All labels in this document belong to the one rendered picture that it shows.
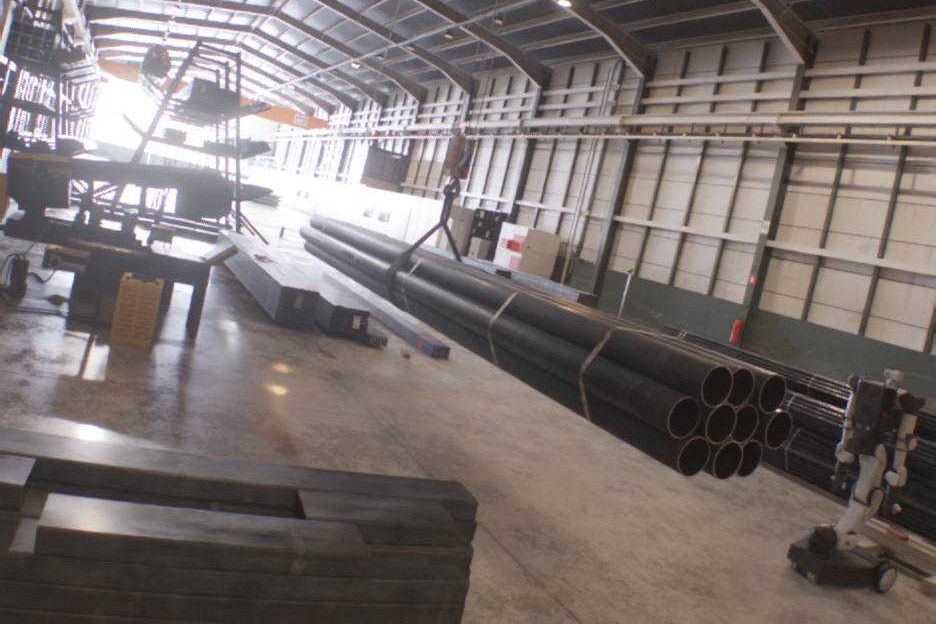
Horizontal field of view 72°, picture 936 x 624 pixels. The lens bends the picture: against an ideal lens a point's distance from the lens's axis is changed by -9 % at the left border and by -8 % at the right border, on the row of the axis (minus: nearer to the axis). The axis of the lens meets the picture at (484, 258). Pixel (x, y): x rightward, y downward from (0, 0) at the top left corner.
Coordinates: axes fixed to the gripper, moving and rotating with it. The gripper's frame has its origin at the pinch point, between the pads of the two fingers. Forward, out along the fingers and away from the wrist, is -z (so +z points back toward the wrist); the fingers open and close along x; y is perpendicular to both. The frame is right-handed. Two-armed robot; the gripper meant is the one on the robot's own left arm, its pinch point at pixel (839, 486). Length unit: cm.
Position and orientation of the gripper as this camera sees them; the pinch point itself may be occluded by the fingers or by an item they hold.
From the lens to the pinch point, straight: 557.0
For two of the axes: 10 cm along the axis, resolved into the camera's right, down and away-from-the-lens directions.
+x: 9.3, 0.1, 3.8
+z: 0.6, -9.9, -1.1
